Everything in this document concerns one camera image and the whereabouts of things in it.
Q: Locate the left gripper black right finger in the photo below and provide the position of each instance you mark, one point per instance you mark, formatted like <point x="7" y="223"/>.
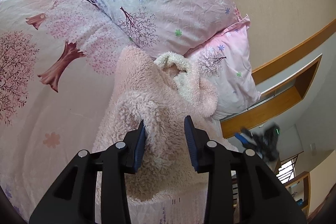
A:
<point x="262" y="198"/>

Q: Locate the pink fluffy fleece garment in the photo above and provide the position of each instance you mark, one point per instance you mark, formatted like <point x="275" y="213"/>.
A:
<point x="144" y="93"/>

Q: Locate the pink floral bed sheet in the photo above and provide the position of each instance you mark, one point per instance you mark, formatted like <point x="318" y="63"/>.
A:
<point x="58" y="64"/>

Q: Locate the wooden window frame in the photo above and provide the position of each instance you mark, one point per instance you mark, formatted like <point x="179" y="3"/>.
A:
<point x="282" y="102"/>

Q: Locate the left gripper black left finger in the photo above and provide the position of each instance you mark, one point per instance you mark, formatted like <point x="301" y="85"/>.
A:
<point x="71" y="197"/>

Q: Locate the pink floral pillow near window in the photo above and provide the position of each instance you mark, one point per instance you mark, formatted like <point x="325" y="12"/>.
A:
<point x="224" y="61"/>

